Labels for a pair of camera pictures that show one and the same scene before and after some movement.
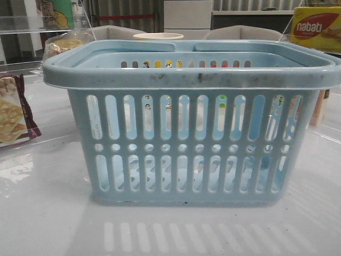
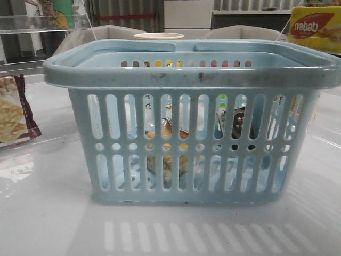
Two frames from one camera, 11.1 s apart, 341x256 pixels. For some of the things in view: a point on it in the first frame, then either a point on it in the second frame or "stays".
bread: x=58 y=44 -> x=167 y=133
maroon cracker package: x=16 y=124 stays
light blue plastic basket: x=209 y=122 stays
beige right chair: x=243 y=32 stays
